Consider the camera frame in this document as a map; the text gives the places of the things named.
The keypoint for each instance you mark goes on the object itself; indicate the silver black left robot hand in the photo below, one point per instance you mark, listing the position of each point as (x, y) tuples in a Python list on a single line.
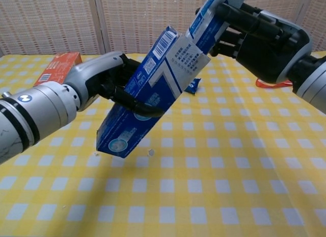
[(94, 68)]

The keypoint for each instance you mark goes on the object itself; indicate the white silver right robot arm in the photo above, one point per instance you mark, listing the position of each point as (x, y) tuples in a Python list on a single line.
[(313, 84)]

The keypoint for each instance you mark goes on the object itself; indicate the blue cookie packet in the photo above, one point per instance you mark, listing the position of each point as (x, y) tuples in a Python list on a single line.
[(193, 87)]

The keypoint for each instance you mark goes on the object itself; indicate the blue toothpaste paper box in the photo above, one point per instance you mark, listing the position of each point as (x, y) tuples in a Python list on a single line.
[(158, 79)]

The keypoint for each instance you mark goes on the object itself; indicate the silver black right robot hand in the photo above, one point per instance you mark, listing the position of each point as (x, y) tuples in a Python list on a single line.
[(270, 53)]

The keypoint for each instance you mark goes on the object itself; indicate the orange cardboard box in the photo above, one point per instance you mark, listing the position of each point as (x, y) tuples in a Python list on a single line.
[(59, 66)]

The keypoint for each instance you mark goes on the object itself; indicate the yellow white checked tablecloth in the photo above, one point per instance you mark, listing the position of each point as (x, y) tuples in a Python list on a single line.
[(203, 170)]

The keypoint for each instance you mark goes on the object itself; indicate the white blue tube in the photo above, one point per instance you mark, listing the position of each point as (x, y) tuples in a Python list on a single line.
[(206, 25)]

